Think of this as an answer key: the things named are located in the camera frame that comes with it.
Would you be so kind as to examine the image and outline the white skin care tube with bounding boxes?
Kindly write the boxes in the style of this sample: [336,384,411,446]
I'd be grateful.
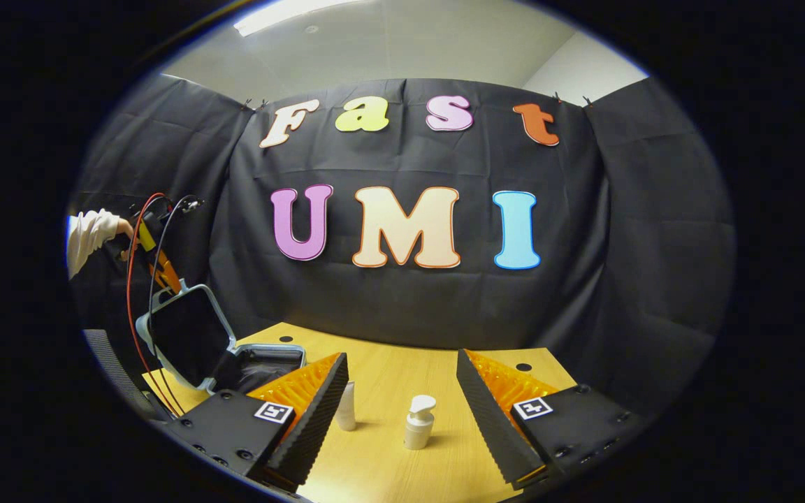
[336,381,358,432]

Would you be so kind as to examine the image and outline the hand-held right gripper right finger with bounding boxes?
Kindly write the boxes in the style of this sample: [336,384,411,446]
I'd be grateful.
[456,348,644,490]

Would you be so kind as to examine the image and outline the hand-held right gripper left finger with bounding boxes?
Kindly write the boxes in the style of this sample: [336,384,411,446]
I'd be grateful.
[165,351,349,493]

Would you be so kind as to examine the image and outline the black cable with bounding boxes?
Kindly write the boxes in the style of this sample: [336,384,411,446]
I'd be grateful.
[147,195,205,414]

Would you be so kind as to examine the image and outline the white pump bottle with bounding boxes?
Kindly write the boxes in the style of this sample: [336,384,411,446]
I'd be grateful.
[403,394,437,451]

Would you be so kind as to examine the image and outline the red cable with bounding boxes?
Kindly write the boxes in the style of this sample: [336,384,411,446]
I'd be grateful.
[126,193,185,417]

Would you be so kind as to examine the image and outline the black backdrop cloth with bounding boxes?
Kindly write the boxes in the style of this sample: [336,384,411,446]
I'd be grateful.
[67,73,737,420]

